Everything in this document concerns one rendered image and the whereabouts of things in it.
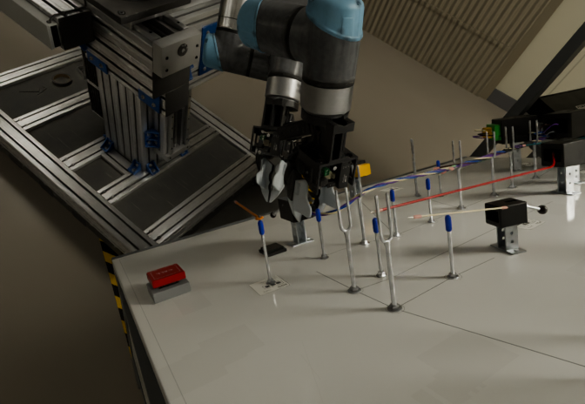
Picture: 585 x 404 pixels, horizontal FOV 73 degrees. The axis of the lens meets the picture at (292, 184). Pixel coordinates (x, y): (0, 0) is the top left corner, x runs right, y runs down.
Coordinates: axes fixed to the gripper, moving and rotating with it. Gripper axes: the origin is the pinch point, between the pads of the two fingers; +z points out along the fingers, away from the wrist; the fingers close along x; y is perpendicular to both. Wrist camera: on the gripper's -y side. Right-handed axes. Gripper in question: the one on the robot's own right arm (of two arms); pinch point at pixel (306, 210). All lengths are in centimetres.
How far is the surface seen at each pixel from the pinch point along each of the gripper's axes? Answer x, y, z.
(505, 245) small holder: 19.4, 25.0, -4.1
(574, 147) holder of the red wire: 51, 15, -10
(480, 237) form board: 21.1, 20.2, -1.6
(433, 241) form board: 15.1, 16.2, 0.3
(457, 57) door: 267, -182, 39
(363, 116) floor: 151, -159, 66
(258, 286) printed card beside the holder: -14.3, 10.0, 3.1
